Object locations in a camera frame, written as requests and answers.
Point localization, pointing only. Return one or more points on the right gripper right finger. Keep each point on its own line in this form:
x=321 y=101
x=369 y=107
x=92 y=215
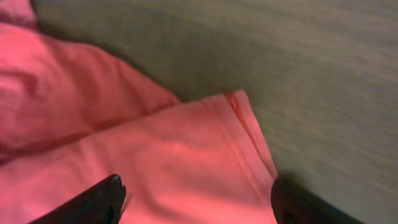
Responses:
x=292 y=204

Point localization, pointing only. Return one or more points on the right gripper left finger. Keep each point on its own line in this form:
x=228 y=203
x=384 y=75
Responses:
x=100 y=204

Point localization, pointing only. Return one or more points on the orange printed t-shirt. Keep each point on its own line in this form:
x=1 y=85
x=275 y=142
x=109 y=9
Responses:
x=72 y=114

